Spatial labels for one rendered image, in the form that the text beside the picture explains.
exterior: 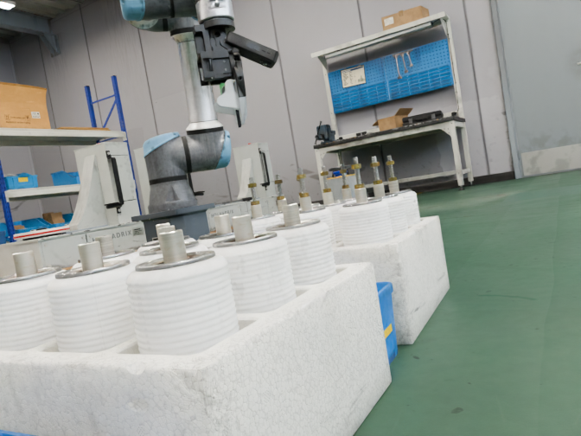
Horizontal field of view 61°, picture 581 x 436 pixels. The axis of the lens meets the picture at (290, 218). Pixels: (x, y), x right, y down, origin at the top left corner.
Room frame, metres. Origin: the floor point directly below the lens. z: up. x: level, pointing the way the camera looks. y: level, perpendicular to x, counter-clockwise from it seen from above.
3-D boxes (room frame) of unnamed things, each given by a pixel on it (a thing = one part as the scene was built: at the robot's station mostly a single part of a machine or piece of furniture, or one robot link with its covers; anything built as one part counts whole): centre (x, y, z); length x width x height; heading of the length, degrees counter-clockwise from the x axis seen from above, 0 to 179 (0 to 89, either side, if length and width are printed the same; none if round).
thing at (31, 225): (5.54, 3.00, 0.36); 0.50 x 0.38 x 0.21; 62
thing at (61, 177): (6.31, 2.59, 0.90); 0.50 x 0.38 x 0.21; 59
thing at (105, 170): (3.12, 1.38, 0.45); 0.82 x 0.57 x 0.74; 150
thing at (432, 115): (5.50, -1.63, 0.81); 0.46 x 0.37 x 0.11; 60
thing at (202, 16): (1.05, 0.08, 0.68); 0.08 x 0.08 x 0.05
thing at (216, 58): (1.05, 0.09, 0.60); 0.09 x 0.08 x 0.12; 105
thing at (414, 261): (1.10, -0.09, 0.09); 0.39 x 0.39 x 0.18; 62
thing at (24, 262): (0.59, 0.32, 0.26); 0.02 x 0.02 x 0.03
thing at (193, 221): (1.54, 0.35, 0.15); 0.19 x 0.19 x 0.30; 60
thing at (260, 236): (0.57, 0.06, 0.25); 0.08 x 0.08 x 0.01
